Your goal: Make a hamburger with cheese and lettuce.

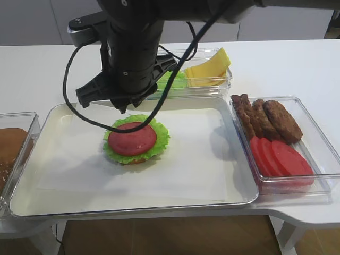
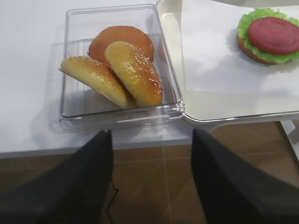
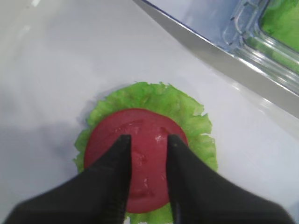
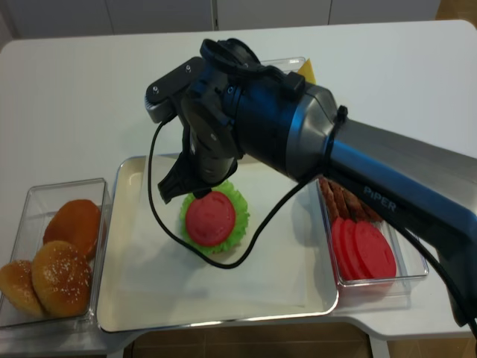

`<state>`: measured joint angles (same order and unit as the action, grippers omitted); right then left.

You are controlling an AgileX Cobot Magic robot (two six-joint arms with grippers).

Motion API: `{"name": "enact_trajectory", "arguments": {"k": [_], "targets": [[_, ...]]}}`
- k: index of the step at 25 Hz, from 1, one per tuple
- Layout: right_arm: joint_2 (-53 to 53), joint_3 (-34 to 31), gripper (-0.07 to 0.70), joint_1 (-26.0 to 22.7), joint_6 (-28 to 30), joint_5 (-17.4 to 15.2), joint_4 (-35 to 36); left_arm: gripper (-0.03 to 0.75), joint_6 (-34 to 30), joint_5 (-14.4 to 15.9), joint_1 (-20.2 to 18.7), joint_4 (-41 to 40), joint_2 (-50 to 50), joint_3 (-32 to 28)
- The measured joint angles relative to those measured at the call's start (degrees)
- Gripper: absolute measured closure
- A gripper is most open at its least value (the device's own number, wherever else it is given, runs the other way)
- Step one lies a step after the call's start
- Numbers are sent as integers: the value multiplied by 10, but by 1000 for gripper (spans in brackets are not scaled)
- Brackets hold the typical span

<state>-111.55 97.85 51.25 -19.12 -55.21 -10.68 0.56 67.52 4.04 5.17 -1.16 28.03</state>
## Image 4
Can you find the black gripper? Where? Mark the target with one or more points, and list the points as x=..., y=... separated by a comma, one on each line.
x=213, y=146

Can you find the red tomato slice back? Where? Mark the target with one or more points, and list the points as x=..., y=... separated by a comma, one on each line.
x=210, y=220

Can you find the red tomato slice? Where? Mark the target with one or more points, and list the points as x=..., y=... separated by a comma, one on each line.
x=354, y=268
x=210, y=220
x=373, y=252
x=336, y=244

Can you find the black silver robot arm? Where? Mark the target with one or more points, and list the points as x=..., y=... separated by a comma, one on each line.
x=230, y=105

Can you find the green lettuce leaf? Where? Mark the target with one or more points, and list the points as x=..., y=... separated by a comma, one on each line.
x=240, y=229

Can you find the yellow cheese slice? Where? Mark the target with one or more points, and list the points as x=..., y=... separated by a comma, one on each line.
x=307, y=72

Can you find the white metal tray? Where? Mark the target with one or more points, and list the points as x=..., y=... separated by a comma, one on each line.
x=120, y=309

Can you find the brown bun bottom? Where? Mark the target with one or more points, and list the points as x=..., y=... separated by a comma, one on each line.
x=76, y=222

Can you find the brown burger patty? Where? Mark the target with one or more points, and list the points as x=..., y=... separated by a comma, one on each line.
x=348, y=204
x=367, y=210
x=329, y=199

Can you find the clear bun bin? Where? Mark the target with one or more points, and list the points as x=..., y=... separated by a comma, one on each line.
x=41, y=204

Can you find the sesame bun top middle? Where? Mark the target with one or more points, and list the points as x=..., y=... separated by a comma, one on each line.
x=61, y=278

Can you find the sesame bun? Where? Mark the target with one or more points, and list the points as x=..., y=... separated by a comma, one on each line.
x=17, y=287
x=61, y=278

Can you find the brown burger patty front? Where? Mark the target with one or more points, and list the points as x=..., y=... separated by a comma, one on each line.
x=367, y=210

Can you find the clear patty and tomato bin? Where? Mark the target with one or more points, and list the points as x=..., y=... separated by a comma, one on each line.
x=411, y=267

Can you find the red tomato slice front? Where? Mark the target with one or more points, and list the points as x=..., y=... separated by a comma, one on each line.
x=373, y=252

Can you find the sesame bun top left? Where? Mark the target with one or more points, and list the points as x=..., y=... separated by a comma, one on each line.
x=17, y=287

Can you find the white table leg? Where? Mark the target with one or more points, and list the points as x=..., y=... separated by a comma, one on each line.
x=379, y=347

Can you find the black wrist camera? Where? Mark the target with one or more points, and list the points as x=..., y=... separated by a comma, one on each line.
x=162, y=97

